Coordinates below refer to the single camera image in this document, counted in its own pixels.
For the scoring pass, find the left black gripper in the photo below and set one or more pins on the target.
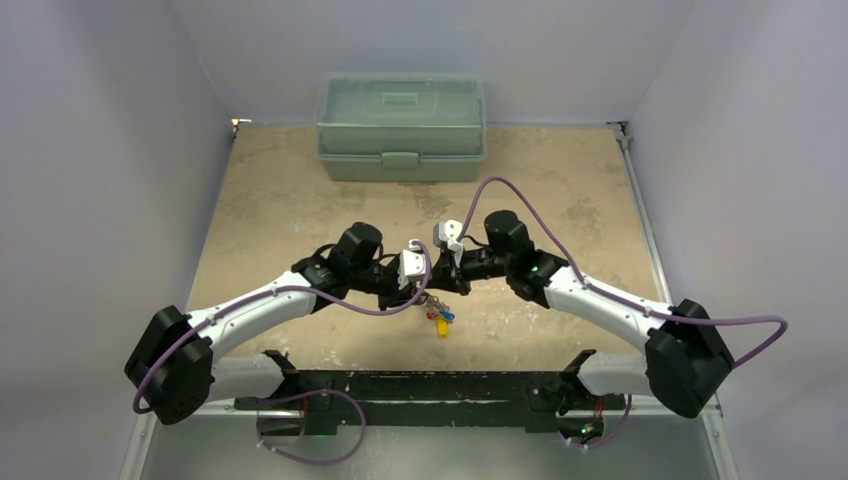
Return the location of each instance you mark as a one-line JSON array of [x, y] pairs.
[[395, 296]]

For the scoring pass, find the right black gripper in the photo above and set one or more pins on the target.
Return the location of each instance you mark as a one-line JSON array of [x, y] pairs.
[[456, 269]]

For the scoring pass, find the metal keyring with keys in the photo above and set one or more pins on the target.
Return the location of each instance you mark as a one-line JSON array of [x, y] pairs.
[[431, 303]]

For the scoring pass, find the yellow key tag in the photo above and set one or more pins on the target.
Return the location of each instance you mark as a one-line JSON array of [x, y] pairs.
[[443, 329]]

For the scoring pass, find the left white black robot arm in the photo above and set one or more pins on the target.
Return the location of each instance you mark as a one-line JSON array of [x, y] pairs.
[[178, 364]]

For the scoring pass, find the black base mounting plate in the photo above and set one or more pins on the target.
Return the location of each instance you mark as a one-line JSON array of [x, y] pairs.
[[535, 401]]

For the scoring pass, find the green plastic storage box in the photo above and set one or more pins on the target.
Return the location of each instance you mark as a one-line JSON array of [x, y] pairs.
[[401, 127]]

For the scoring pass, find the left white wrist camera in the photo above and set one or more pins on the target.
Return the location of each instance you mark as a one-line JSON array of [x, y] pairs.
[[411, 264]]

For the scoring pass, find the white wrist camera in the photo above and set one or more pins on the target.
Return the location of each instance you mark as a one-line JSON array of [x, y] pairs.
[[411, 264], [447, 235]]

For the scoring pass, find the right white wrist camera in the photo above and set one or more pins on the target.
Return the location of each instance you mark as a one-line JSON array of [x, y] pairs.
[[447, 235]]

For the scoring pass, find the right aluminium table edge rail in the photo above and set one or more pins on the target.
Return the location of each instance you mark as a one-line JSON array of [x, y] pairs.
[[712, 417]]

